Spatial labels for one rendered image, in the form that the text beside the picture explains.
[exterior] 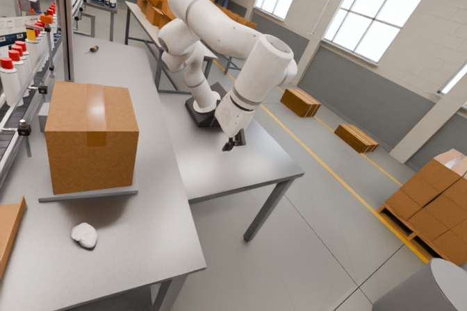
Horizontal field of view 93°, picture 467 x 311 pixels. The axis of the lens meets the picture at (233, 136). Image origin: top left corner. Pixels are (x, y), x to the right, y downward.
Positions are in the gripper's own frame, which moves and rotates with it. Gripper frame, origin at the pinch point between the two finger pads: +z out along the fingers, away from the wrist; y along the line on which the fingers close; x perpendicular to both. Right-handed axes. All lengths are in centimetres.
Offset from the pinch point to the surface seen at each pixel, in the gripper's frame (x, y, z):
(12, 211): -53, -9, 40
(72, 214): -39, -3, 40
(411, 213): 265, 77, 90
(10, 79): -53, -63, 35
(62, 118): -38.2, -23.3, 14.8
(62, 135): -38.5, -16.9, 14.9
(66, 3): -31, -104, 21
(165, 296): -14, 31, 58
